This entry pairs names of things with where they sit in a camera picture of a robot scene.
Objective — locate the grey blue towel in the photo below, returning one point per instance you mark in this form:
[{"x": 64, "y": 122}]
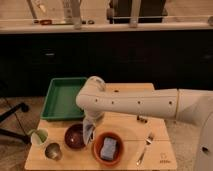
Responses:
[{"x": 88, "y": 129}]

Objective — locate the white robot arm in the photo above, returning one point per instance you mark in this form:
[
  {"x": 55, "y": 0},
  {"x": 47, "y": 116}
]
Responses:
[{"x": 184, "y": 105}]

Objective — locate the small metal cup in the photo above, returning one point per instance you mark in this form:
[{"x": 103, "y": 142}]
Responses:
[{"x": 53, "y": 151}]

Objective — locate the brown wooden block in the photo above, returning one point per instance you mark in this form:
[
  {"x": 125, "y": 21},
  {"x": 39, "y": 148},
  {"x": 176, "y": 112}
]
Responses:
[{"x": 141, "y": 119}]

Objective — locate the green plastic tray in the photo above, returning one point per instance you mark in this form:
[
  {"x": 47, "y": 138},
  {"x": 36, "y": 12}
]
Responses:
[{"x": 60, "y": 101}]

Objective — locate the orange terracotta bowl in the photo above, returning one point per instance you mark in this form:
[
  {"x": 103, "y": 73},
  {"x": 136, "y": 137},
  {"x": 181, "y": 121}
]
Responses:
[{"x": 98, "y": 143}]

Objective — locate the purple bowl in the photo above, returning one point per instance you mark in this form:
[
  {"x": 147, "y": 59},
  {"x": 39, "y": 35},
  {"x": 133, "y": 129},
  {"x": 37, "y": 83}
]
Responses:
[{"x": 74, "y": 137}]

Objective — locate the blue sponge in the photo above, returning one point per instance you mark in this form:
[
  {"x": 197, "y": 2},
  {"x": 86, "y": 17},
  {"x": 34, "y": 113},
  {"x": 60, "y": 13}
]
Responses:
[{"x": 108, "y": 149}]

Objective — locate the silver fork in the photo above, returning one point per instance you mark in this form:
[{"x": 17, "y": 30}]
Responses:
[{"x": 148, "y": 141}]

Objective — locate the white green mug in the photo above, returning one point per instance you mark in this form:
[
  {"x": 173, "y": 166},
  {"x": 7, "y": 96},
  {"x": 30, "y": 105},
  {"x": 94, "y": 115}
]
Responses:
[{"x": 38, "y": 137}]

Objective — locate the black office chair base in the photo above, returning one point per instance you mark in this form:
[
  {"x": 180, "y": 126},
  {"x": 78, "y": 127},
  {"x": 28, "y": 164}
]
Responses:
[{"x": 10, "y": 124}]

